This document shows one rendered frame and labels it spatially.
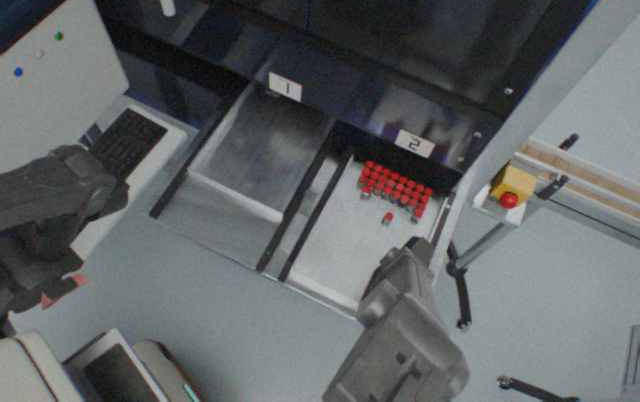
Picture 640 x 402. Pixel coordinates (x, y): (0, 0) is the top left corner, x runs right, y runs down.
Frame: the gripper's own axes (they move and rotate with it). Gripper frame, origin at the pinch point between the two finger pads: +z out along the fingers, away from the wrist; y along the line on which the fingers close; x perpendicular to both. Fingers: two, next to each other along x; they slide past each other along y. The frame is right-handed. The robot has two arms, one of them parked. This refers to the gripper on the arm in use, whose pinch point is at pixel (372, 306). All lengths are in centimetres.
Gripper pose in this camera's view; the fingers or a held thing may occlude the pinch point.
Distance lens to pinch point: 105.5
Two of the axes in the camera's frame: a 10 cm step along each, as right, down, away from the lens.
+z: -1.2, 4.9, 8.6
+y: 4.3, -7.6, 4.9
